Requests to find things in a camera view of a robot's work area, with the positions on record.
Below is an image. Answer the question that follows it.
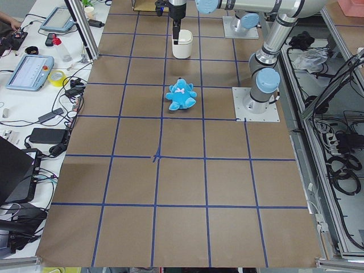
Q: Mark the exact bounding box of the far blue teach pendant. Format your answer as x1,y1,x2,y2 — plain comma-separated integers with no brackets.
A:
40,7,74,33

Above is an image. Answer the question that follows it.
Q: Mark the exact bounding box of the near blue teach pendant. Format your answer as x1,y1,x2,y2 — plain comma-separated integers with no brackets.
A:
6,55,54,92

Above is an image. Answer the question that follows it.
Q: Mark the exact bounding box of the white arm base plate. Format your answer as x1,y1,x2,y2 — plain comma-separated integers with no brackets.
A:
222,16,259,40
232,87,280,122

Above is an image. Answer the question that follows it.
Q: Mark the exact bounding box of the yellow tape roll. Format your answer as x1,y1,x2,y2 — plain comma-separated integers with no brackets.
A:
47,70,66,87

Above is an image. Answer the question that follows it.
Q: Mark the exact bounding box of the black laptop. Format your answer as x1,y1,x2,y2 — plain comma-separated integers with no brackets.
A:
1,138,41,205

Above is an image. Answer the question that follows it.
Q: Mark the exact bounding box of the black small bowl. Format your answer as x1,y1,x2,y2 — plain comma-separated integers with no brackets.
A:
24,46,39,55

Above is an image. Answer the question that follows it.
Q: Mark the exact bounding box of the black power adapter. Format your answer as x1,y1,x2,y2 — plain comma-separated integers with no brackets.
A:
29,128,67,144

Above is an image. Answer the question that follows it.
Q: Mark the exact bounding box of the clear bottle red cap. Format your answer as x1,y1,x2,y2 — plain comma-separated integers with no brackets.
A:
52,35,72,62

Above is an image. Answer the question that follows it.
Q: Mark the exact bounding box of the black phone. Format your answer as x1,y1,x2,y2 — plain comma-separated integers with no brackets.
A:
45,33,56,47

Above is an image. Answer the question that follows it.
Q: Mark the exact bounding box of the white paper cup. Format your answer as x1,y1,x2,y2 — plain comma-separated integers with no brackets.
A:
84,6,96,20

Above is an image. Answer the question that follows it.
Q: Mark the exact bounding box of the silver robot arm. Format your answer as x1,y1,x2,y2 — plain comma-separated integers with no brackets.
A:
172,10,259,46
195,0,327,114

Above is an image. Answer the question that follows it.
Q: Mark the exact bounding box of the aluminium frame post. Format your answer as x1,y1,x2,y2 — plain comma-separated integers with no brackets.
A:
64,0,99,61

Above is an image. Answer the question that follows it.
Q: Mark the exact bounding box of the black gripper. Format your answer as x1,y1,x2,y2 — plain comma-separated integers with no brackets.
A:
168,0,187,45

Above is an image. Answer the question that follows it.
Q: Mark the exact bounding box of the blue plush toy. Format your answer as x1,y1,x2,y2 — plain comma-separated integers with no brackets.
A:
166,78,197,111

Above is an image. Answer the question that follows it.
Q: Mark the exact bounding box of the blue teach pendant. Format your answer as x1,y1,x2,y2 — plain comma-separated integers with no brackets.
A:
6,55,54,92
40,7,74,33

